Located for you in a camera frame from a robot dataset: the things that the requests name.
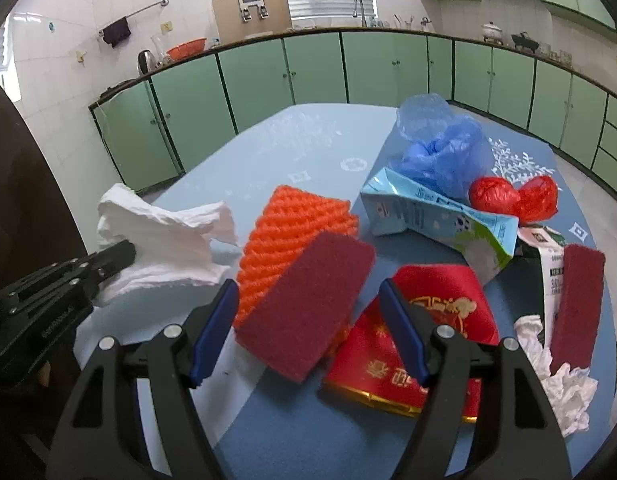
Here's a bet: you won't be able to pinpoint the red packet with gold edge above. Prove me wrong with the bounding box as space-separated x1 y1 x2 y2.
323 300 484 423

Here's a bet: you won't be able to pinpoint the large dark red scouring pad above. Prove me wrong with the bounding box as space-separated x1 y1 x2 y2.
233 231 377 383

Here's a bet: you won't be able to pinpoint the louvre window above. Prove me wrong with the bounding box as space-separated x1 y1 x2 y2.
0 12 43 103

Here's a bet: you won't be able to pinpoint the red envelope with gold pattern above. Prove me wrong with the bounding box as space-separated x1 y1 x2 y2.
393 264 500 347

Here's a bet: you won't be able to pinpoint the green base cabinets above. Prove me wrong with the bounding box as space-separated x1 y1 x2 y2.
88 27 617 196

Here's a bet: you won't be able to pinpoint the blue printed tablecloth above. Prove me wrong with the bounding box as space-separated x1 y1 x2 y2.
73 104 617 480

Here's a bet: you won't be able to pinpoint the white tissue paper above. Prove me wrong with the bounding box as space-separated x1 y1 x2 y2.
96 183 239 307

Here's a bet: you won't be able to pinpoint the blue plastic bag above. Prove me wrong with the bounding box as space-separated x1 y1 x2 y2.
389 94 494 201

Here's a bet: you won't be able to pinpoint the light blue milk carton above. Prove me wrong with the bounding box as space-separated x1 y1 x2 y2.
360 167 519 281

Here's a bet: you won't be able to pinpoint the metal towel rail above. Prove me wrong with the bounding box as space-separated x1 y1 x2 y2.
98 0 169 38

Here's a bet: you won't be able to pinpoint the dark brown panel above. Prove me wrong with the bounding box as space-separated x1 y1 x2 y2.
0 75 89 291

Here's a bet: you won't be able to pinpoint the white and black carton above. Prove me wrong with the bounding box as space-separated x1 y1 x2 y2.
513 225 569 351

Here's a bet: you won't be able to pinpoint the glass jars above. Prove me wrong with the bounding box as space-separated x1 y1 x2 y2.
539 45 574 66

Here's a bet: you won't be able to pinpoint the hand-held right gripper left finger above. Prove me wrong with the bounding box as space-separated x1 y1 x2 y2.
51 279 240 480

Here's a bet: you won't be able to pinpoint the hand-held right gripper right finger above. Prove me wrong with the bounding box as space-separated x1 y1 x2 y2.
379 277 574 480

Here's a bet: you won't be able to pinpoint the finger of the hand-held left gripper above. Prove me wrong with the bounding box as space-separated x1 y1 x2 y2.
71 239 137 305

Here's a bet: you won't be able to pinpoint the wooden board with clips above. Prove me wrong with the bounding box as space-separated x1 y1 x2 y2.
212 0 293 43

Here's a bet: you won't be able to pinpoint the narrow dark red scouring pad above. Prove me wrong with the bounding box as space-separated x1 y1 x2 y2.
549 244 607 376

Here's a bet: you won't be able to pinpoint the crumpled white paper napkin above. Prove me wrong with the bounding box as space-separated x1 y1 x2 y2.
513 315 599 436

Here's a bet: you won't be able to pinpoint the dark hanging towel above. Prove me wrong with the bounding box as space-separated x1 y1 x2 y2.
102 17 132 49

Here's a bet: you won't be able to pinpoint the red plastic bag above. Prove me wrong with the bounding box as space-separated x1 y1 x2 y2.
469 175 560 223

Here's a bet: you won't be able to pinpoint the orange knitted cloth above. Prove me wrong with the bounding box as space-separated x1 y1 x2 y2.
234 186 360 331

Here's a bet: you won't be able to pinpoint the orange plastic basin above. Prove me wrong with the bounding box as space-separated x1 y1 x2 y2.
166 38 208 60

